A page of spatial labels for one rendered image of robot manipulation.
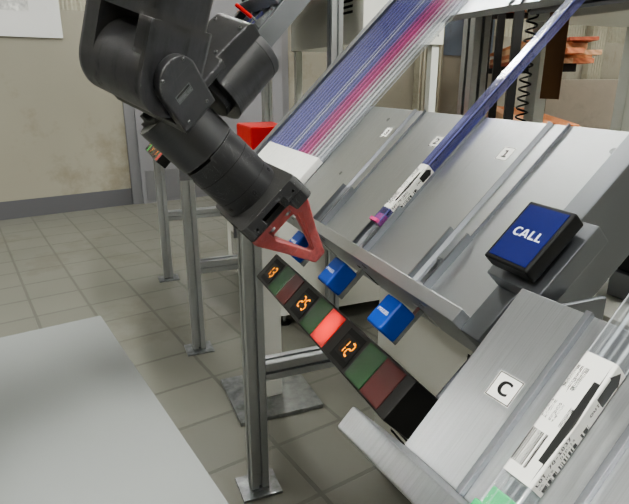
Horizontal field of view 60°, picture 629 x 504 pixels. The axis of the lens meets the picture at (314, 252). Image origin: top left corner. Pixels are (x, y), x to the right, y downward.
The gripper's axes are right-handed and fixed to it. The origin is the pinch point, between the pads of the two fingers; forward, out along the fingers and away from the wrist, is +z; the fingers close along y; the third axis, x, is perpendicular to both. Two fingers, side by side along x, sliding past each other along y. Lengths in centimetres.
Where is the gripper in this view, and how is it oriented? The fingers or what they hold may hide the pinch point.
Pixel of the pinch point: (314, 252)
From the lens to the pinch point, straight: 54.1
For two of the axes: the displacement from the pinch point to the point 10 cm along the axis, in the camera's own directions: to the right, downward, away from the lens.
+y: -3.9, -2.9, 8.8
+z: 6.4, 6.1, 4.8
